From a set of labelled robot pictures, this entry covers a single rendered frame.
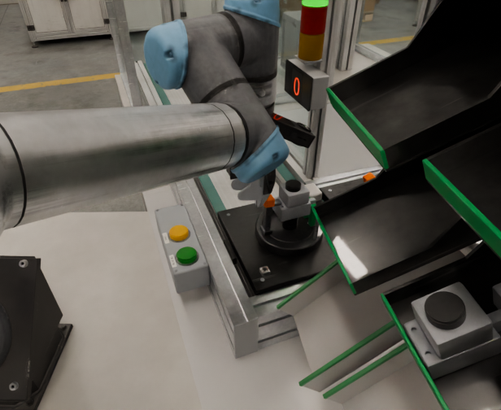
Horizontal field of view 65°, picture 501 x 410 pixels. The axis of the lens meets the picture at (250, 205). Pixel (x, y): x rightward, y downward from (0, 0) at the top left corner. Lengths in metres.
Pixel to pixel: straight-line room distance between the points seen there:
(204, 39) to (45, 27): 5.42
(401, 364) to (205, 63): 0.44
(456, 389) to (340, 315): 0.25
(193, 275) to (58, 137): 0.55
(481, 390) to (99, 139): 0.36
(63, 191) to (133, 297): 0.62
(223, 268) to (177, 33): 0.45
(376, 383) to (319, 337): 0.10
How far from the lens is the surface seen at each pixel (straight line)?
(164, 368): 0.78
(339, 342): 0.60
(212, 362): 0.78
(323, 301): 0.64
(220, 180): 1.08
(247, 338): 0.74
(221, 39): 0.53
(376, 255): 0.47
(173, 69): 0.49
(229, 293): 0.74
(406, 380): 0.57
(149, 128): 0.34
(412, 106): 0.41
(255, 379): 0.76
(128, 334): 0.84
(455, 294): 0.38
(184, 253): 0.80
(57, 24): 5.89
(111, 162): 0.31
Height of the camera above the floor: 1.53
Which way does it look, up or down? 38 degrees down
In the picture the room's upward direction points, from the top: straight up
